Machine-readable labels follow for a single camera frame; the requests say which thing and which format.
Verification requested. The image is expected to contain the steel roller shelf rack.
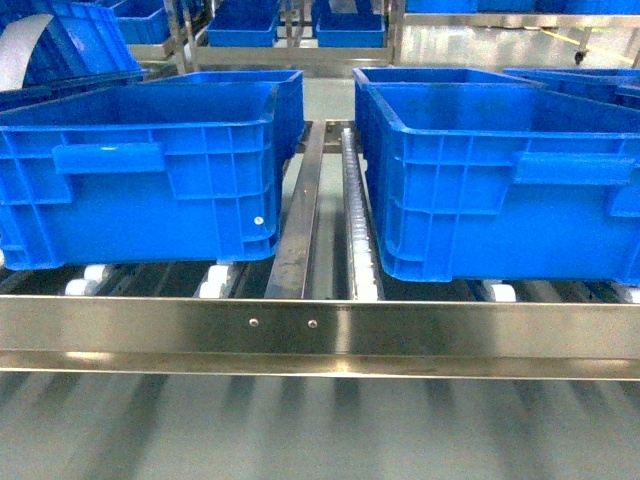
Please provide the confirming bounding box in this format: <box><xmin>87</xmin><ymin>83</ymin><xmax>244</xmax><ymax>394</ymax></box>
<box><xmin>1</xmin><ymin>122</ymin><xmax>639</xmax><ymax>380</ymax></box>

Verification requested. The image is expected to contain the blue plastic bin left rear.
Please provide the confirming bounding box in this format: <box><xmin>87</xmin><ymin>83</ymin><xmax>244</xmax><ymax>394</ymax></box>
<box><xmin>151</xmin><ymin>70</ymin><xmax>305</xmax><ymax>166</ymax></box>

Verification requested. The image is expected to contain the blue plastic bin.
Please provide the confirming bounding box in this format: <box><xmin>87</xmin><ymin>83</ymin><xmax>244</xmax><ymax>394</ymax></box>
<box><xmin>1</xmin><ymin>83</ymin><xmax>281</xmax><ymax>271</ymax></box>
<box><xmin>353</xmin><ymin>67</ymin><xmax>544</xmax><ymax>155</ymax></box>
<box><xmin>151</xmin><ymin>70</ymin><xmax>305</xmax><ymax>166</ymax></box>
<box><xmin>365</xmin><ymin>84</ymin><xmax>639</xmax><ymax>285</ymax></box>

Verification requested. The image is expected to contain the blue plastic bin left front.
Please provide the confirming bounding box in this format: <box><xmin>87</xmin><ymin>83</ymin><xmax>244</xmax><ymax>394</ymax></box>
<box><xmin>1</xmin><ymin>83</ymin><xmax>281</xmax><ymax>271</ymax></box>

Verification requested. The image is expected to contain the blue plastic bin right rear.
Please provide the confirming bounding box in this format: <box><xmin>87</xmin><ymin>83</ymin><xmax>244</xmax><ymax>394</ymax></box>
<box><xmin>353</xmin><ymin>67</ymin><xmax>544</xmax><ymax>155</ymax></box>

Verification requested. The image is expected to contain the blue plastic bin right front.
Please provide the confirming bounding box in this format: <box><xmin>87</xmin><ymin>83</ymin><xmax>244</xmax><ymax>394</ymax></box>
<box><xmin>365</xmin><ymin>84</ymin><xmax>639</xmax><ymax>285</ymax></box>

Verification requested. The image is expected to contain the blue bin background right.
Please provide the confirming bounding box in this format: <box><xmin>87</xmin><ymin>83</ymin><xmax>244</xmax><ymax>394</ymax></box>
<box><xmin>311</xmin><ymin>1</ymin><xmax>386</xmax><ymax>48</ymax></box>

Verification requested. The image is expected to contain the blue bin background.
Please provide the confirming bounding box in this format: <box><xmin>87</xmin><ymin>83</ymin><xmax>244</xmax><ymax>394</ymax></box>
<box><xmin>311</xmin><ymin>1</ymin><xmax>386</xmax><ymax>48</ymax></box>
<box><xmin>206</xmin><ymin>0</ymin><xmax>279</xmax><ymax>48</ymax></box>

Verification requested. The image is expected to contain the blue bin background left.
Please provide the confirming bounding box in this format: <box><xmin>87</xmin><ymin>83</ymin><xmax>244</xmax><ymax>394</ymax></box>
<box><xmin>206</xmin><ymin>0</ymin><xmax>279</xmax><ymax>48</ymax></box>

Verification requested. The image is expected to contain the tilted blue crate far left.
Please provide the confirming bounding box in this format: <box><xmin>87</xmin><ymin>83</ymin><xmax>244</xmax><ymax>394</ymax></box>
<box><xmin>1</xmin><ymin>1</ymin><xmax>142</xmax><ymax>92</ymax></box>

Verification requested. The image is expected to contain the blue bin far right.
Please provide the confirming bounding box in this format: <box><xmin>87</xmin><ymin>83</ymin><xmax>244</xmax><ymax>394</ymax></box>
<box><xmin>503</xmin><ymin>68</ymin><xmax>639</xmax><ymax>110</ymax></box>

